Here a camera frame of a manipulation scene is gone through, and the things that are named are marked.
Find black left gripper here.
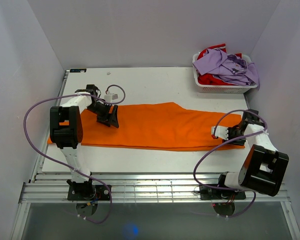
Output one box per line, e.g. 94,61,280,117
85,102,119,128

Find orange trousers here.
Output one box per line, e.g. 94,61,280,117
46,101,246,153

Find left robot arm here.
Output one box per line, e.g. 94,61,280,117
50,84,119,200

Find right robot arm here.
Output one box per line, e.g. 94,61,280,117
211,109,289,199

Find white plastic laundry basket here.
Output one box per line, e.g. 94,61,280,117
192,51,259,94

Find red garment in basket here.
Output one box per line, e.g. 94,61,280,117
193,43,245,86

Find lilac shirt in basket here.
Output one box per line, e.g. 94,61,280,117
192,48,259,86

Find black label on table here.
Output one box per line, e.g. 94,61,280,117
69,68,87,73

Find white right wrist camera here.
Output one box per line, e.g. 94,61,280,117
211,126,229,140

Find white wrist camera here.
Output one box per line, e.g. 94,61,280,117
211,126,229,140
104,93,119,103

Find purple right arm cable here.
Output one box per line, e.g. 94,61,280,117
192,109,269,219

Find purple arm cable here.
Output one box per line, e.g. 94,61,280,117
192,109,269,219
23,84,127,224

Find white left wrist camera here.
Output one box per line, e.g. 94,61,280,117
104,93,119,103

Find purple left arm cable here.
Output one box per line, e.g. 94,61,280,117
23,84,127,224

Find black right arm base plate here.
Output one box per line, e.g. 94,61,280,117
199,184,246,201

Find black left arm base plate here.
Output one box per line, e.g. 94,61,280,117
66,184,110,202

